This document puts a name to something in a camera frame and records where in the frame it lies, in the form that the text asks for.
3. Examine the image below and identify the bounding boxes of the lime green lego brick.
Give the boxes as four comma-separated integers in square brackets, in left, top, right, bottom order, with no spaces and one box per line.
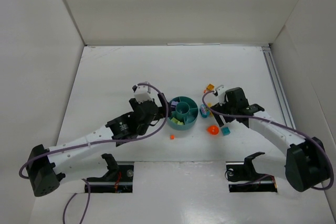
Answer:
[171,118,179,124]

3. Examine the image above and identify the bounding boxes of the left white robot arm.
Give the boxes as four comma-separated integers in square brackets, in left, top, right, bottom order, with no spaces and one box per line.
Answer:
[26,94,171,197]

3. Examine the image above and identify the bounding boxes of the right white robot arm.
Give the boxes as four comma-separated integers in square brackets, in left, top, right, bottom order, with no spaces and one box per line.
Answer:
[202,86,335,192]

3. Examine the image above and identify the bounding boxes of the yellow lego piece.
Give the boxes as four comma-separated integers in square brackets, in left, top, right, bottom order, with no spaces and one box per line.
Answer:
[207,103,213,117]

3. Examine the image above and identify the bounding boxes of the teal small lego brick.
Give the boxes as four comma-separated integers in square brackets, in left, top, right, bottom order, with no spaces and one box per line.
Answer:
[220,127,230,136]

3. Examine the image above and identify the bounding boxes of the amber transparent lego brick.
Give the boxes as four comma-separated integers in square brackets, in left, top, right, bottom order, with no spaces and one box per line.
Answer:
[206,84,215,91]

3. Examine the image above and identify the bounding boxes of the blue printed oval lego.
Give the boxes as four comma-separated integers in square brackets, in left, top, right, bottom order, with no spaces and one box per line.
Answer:
[200,104,210,118]

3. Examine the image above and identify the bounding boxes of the orange round lego piece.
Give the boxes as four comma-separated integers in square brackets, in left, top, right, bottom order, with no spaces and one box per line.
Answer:
[207,125,219,135]

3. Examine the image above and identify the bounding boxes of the teal round divided container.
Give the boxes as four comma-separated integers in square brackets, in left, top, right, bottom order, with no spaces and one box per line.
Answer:
[167,96,198,131]

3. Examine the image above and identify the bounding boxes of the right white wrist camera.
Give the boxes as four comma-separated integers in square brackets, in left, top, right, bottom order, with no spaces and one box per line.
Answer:
[213,85,228,105]

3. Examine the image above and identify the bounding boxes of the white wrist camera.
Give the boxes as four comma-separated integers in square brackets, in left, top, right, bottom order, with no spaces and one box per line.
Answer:
[213,85,228,105]
[132,81,153,104]

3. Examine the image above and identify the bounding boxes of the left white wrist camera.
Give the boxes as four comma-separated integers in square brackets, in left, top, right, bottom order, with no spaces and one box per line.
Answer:
[132,81,153,104]

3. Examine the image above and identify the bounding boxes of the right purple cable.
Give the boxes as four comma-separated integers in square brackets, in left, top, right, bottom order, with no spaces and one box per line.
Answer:
[201,90,334,190]

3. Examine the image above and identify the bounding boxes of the purple cable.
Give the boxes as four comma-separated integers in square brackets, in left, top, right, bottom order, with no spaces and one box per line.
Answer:
[18,82,169,224]
[201,90,334,190]

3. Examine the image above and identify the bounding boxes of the aluminium rail right edge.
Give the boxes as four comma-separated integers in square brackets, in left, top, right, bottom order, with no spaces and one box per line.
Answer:
[261,46,302,146]

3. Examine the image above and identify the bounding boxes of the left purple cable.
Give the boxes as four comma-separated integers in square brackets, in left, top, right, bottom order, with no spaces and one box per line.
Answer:
[18,82,169,224]

